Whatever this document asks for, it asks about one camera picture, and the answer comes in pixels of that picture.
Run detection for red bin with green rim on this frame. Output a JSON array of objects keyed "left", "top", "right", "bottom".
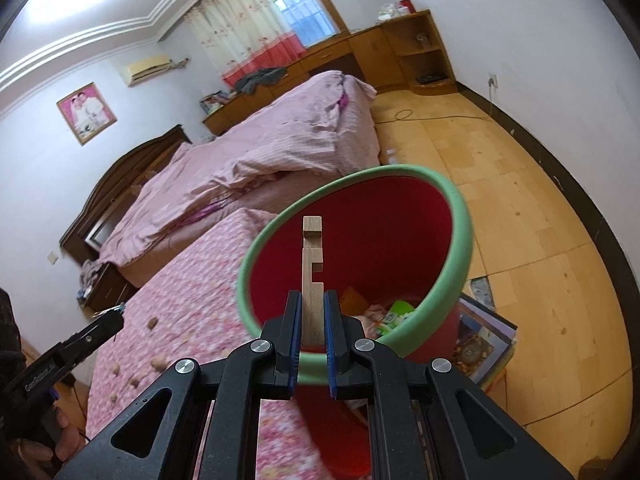
[{"left": 235, "top": 164, "right": 474, "bottom": 480}]

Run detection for wooden notched block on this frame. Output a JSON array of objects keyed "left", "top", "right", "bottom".
[{"left": 302, "top": 216, "right": 324, "bottom": 347}]

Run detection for person's left hand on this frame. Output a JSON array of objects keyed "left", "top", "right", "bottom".
[{"left": 17, "top": 408, "right": 85, "bottom": 479}]

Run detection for stack of books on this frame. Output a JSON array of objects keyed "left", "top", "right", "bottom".
[{"left": 452, "top": 294, "right": 518, "bottom": 391}]

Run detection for pink floral bedspread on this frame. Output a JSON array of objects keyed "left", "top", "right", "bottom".
[{"left": 86, "top": 207, "right": 331, "bottom": 480}]

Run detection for dark wooden nightstand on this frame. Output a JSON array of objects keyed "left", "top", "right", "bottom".
[{"left": 84, "top": 263, "right": 138, "bottom": 312}]

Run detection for dark wooden bed headboard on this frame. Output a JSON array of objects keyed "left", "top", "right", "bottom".
[{"left": 60, "top": 125, "right": 190, "bottom": 264}]

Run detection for pink quilt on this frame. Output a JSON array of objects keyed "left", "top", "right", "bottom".
[{"left": 100, "top": 70, "right": 380, "bottom": 266}]

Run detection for dark clothes on cabinet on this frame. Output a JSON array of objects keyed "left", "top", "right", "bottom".
[{"left": 234, "top": 67, "right": 288, "bottom": 96}]

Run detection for long wooden cabinet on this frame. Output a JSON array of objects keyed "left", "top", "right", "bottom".
[{"left": 203, "top": 10, "right": 457, "bottom": 136}]

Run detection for floral red-hem curtain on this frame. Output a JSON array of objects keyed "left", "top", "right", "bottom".
[{"left": 183, "top": 0, "right": 306, "bottom": 87}]

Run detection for window with bars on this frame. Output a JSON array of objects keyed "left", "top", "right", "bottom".
[{"left": 273, "top": 0, "right": 349, "bottom": 50}]

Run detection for framed wall picture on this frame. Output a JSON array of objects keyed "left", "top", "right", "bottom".
[{"left": 56, "top": 82, "right": 117, "bottom": 145}]

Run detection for wall air conditioner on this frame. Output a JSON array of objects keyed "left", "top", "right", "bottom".
[{"left": 122, "top": 54, "right": 191, "bottom": 87}]

